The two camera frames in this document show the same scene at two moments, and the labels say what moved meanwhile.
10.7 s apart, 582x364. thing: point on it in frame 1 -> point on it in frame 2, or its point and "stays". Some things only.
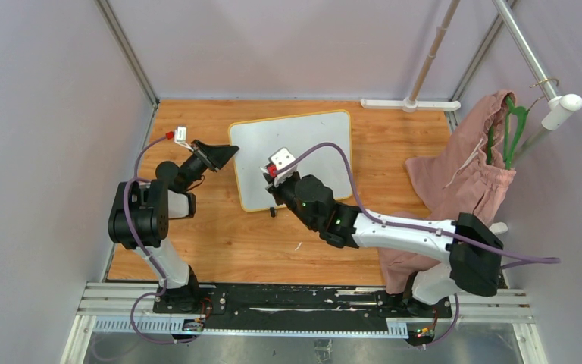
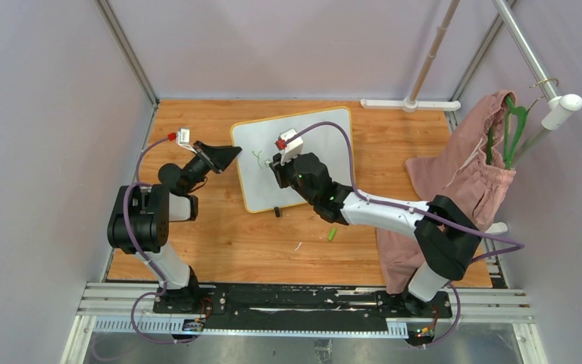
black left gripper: x=209 y=157 stays
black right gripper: x=276 y=190 -> x=280 y=170
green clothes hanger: x=518 y=110 stays
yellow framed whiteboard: x=258 y=139 stays
